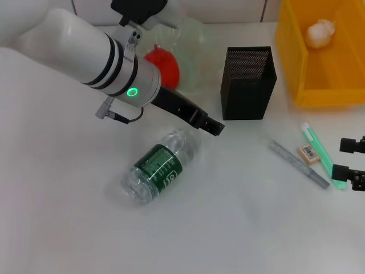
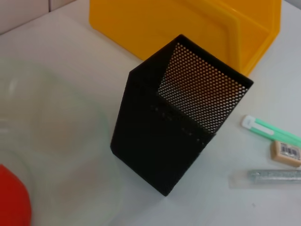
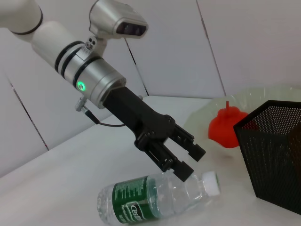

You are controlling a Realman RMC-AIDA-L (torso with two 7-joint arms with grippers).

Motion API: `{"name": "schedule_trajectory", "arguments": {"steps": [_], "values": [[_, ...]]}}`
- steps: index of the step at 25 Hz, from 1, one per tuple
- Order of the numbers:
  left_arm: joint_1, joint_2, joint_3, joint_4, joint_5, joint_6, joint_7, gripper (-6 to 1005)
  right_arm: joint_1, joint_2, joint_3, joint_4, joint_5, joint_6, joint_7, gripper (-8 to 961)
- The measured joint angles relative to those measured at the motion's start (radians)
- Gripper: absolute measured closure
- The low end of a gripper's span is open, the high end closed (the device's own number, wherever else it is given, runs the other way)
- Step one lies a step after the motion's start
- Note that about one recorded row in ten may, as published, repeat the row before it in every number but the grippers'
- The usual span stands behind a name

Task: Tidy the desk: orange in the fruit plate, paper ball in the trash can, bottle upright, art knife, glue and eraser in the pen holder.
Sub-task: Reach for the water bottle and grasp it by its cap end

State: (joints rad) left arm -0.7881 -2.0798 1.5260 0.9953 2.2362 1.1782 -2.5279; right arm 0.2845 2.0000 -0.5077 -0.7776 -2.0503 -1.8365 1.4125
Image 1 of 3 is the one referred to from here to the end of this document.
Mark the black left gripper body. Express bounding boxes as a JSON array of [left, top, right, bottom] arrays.
[[150, 84, 209, 130]]

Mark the mint green pen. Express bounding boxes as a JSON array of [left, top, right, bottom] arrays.
[[301, 123, 347, 192]]

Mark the beige eraser with barcode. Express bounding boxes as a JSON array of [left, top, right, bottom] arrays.
[[296, 144, 318, 165]]

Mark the red-orange toy orange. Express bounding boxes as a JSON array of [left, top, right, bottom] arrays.
[[144, 44, 181, 90]]

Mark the grey pen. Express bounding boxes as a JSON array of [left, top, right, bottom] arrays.
[[269, 139, 331, 190]]

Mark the clear green-label water bottle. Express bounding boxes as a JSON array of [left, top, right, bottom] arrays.
[[120, 128, 202, 206]]

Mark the white paper ball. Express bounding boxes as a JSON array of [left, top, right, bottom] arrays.
[[306, 18, 337, 50]]

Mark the black mesh pen holder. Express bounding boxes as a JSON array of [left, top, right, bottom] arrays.
[[220, 46, 278, 121]]

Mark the pale green glass fruit bowl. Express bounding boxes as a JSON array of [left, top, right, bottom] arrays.
[[133, 14, 219, 95]]

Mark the yellow plastic bin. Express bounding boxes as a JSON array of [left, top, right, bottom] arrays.
[[274, 0, 365, 107]]

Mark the left gripper cable with plug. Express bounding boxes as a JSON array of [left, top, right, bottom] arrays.
[[95, 96, 144, 124]]

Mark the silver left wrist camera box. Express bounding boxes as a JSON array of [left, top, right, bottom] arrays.
[[110, 0, 186, 30]]

